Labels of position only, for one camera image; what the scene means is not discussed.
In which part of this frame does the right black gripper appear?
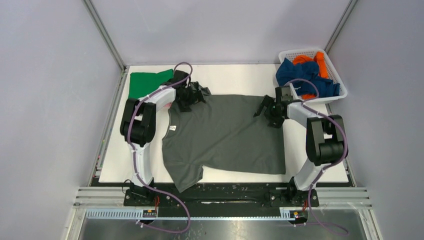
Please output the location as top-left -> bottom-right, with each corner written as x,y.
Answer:
254,94 -> 286,129

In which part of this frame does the grey t-shirt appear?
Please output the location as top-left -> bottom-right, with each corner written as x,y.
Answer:
162,89 -> 286,192

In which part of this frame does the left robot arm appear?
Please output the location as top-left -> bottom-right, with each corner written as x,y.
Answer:
119,69 -> 211,206

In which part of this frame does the white plastic basket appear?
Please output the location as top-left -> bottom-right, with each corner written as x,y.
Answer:
278,48 -> 348,104

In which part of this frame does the folded green t-shirt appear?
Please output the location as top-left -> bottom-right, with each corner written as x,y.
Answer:
128,69 -> 173,99

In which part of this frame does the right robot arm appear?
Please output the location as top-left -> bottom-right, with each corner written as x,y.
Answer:
254,86 -> 348,206

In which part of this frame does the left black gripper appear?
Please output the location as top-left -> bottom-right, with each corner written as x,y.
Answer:
176,81 -> 205,112

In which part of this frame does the blue t-shirt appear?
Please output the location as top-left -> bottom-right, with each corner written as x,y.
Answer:
275,58 -> 340,98

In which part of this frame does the white slotted cable duct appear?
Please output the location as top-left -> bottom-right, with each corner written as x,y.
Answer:
85,207 -> 308,221

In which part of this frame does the orange t-shirt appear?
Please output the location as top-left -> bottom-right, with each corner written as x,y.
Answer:
292,52 -> 333,98

